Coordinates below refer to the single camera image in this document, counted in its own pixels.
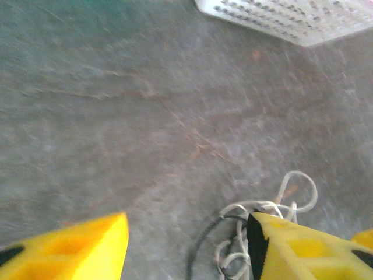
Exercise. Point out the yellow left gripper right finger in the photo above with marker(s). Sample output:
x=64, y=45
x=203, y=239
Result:
x=306, y=256

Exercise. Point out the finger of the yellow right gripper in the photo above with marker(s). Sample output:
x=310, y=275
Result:
x=365, y=239

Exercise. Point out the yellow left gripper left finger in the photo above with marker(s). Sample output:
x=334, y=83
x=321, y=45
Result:
x=73, y=253

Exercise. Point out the white perforated plastic basket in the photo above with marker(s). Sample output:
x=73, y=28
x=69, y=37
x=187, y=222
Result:
x=277, y=17

